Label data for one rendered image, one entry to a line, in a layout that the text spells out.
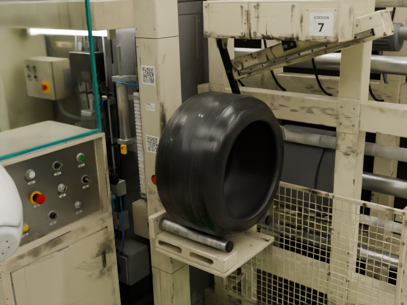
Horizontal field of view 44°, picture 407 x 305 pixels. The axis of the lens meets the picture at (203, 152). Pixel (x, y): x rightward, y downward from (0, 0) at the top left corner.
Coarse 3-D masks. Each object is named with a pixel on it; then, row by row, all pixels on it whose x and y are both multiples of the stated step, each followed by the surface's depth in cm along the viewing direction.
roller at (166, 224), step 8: (160, 224) 207; (168, 224) 205; (176, 224) 204; (176, 232) 202; (184, 232) 199; (192, 232) 197; (200, 232) 196; (200, 240) 194; (208, 240) 192; (216, 240) 190; (224, 240) 189; (216, 248) 191; (224, 248) 188; (232, 248) 190
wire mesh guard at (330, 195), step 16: (320, 192) 211; (384, 208) 195; (256, 224) 239; (320, 224) 216; (368, 224) 202; (320, 240) 218; (368, 240) 204; (400, 240) 194; (256, 256) 244; (304, 256) 226; (352, 256) 210; (400, 256) 196; (240, 272) 254; (256, 272) 247; (272, 272) 240; (336, 272) 218; (400, 272) 198; (224, 288) 263; (256, 288) 249; (272, 288) 243; (288, 288) 236; (400, 288) 200; (256, 304) 251; (336, 304) 222
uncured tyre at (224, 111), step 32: (192, 96) 193; (224, 96) 186; (192, 128) 177; (224, 128) 173; (256, 128) 214; (160, 160) 181; (192, 160) 172; (224, 160) 173; (256, 160) 219; (160, 192) 185; (192, 192) 174; (224, 192) 222; (256, 192) 216; (192, 224) 187; (224, 224) 181
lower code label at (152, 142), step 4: (148, 136) 209; (152, 136) 208; (148, 140) 210; (152, 140) 208; (156, 140) 207; (148, 144) 210; (152, 144) 209; (156, 144) 207; (148, 148) 211; (152, 148) 210; (156, 148) 208
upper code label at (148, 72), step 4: (144, 68) 200; (148, 68) 199; (152, 68) 197; (144, 72) 201; (148, 72) 199; (152, 72) 198; (144, 76) 201; (148, 76) 200; (152, 76) 199; (144, 80) 202; (148, 80) 200; (152, 80) 199; (148, 84) 201; (152, 84) 200
